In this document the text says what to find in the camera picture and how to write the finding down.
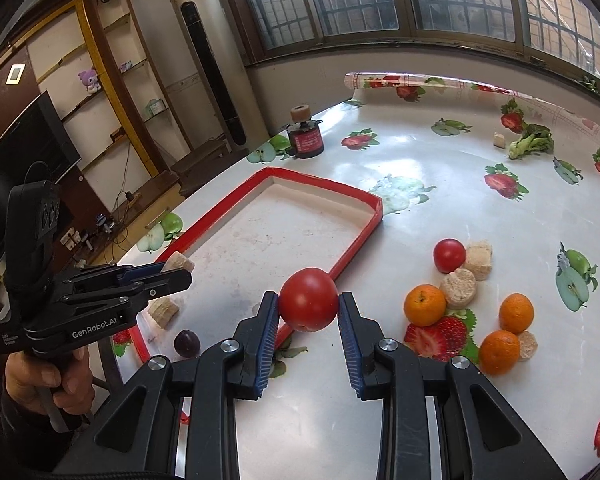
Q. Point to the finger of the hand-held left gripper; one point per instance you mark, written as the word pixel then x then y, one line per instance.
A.
pixel 140 272
pixel 165 285

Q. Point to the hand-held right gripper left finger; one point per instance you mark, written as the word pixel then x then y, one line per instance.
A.
pixel 265 345

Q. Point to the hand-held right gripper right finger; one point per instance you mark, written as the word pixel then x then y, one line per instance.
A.
pixel 351 350

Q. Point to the large red tomato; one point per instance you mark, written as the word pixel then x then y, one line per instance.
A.
pixel 308 300

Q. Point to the orange tangerine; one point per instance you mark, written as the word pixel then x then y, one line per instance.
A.
pixel 499 352
pixel 516 313
pixel 424 305

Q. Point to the red rimmed white tray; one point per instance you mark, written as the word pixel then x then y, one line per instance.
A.
pixel 260 230

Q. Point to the small red tomato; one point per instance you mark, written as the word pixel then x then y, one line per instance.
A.
pixel 449 254

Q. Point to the person's left hand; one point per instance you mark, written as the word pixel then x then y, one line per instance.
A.
pixel 35 380

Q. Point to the beige cake piece in tray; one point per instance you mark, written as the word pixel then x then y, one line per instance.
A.
pixel 162 312

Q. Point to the dark purple plum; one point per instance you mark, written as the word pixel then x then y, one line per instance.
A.
pixel 186 344

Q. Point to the black television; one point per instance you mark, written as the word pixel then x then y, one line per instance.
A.
pixel 20 160

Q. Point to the beige cake block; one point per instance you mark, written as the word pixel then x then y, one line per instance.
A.
pixel 480 259

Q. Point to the fruit printed tablecloth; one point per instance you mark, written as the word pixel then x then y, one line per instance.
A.
pixel 430 200

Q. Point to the purple plush toy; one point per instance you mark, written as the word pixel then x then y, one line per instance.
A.
pixel 89 81

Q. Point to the black jar with red label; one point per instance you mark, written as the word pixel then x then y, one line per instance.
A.
pixel 305 142

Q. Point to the brown tape roll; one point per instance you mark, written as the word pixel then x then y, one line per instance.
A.
pixel 300 112

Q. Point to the grey tower air conditioner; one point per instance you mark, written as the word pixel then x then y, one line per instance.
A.
pixel 215 60

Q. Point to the small beige cube far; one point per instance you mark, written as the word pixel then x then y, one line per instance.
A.
pixel 499 138

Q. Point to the green leafy vegetable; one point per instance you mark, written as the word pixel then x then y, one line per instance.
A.
pixel 530 141

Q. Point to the barred window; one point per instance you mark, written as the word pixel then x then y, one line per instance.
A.
pixel 380 0

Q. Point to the wooden wall shelf unit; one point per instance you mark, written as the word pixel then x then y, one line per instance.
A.
pixel 130 85

